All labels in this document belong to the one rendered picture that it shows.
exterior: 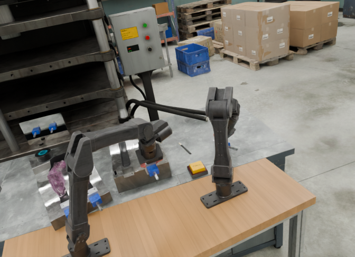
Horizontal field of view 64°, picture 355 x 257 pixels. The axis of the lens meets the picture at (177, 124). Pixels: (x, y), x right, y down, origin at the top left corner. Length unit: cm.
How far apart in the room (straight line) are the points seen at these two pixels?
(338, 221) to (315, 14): 399
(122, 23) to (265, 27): 324
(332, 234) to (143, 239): 141
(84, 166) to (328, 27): 542
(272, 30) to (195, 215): 411
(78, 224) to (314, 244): 154
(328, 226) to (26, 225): 182
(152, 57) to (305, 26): 383
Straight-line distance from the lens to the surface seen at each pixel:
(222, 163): 114
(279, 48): 514
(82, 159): 93
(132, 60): 201
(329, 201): 243
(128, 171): 137
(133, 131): 99
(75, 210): 103
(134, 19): 197
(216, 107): 105
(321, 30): 581
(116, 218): 127
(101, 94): 197
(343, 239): 221
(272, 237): 199
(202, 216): 118
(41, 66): 196
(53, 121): 207
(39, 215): 147
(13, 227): 149
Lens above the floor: 166
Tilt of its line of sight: 28 degrees down
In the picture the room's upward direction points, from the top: 10 degrees counter-clockwise
